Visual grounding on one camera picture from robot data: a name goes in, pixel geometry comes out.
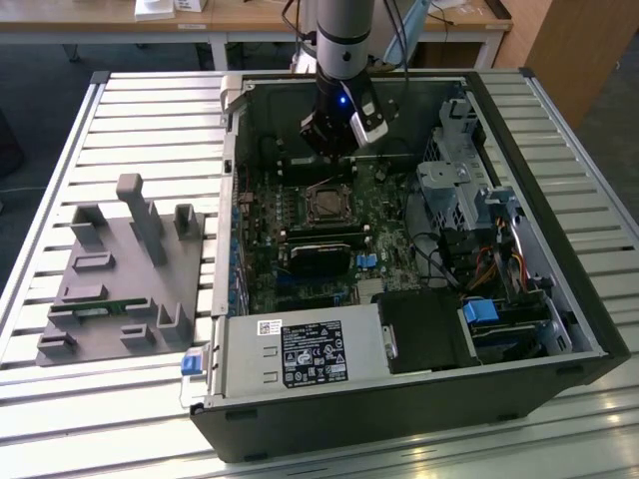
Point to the metal locking lever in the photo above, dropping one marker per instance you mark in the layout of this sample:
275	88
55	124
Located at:
334	222
327	186

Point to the silver CPU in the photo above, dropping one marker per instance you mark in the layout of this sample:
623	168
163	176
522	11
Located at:
333	202

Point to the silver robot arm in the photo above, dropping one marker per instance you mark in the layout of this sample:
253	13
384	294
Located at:
344	45

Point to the black RAM slot bank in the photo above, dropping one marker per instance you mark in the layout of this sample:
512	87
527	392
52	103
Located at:
309	172
324	233

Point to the CPU socket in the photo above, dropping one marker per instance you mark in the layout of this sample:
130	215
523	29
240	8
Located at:
309	215

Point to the silver drive cage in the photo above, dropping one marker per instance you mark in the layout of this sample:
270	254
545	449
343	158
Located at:
439	194

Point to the black graphics card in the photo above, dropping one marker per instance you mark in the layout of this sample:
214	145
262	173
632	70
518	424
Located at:
319	259

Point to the blue board connector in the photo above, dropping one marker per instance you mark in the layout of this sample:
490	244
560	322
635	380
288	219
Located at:
365	261

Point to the wooden desk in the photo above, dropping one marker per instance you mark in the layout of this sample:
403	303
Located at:
239	22

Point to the green motherboard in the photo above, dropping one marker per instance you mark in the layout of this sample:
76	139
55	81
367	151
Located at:
394	254

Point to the silver chipset heatsink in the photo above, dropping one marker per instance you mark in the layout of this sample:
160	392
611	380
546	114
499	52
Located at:
372	290

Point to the blue disk carrier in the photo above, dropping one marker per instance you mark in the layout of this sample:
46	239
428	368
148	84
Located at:
479	313

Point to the silver power supply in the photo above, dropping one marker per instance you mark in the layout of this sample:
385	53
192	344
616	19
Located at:
239	359

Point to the grey parts rack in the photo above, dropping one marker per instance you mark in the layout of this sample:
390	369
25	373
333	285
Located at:
125	279

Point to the wooden cabinet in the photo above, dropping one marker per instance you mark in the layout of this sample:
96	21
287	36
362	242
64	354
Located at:
574	50

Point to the blue case latch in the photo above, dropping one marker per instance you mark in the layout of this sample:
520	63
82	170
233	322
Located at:
192	363

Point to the green RAM stick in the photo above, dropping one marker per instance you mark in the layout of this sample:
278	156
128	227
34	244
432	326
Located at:
120	305

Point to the black PC case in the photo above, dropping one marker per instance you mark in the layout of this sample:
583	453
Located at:
349	424

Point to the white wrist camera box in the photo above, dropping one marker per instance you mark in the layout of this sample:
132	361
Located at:
372	127

